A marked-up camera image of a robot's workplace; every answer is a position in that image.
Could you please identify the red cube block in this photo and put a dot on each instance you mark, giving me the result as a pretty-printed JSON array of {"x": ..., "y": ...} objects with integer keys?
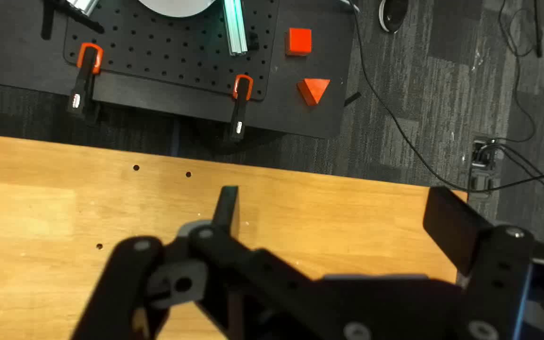
[{"x": 298, "y": 42}]

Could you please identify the floor power socket box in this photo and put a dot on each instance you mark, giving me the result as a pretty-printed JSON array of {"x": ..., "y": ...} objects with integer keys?
[{"x": 485, "y": 165}]

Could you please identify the white round base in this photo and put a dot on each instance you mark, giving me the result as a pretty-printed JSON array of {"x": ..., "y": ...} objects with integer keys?
[{"x": 174, "y": 6}]

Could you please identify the black computer mouse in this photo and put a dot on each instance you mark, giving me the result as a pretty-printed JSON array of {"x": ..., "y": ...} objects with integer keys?
[{"x": 393, "y": 14}]

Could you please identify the orange black clamp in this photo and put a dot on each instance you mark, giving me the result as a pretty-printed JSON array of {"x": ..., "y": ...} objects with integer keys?
[
  {"x": 240, "y": 104},
  {"x": 85, "y": 76}
]

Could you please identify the black perforated mounting board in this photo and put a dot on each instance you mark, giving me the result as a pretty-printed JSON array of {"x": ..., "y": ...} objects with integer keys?
[{"x": 170, "y": 57}]

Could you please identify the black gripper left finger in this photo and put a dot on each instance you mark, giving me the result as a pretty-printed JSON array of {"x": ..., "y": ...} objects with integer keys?
[{"x": 246, "y": 284}]

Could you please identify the red triangular block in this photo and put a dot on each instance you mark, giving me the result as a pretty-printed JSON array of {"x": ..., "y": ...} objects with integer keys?
[{"x": 312, "y": 89}]

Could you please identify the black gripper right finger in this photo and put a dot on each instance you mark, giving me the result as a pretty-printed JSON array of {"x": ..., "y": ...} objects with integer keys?
[{"x": 491, "y": 270}]

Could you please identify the teal metal bar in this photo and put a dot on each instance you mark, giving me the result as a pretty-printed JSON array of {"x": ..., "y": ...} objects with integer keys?
[{"x": 234, "y": 29}]

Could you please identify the black side table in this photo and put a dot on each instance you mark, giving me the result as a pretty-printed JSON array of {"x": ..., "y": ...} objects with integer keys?
[{"x": 310, "y": 123}]

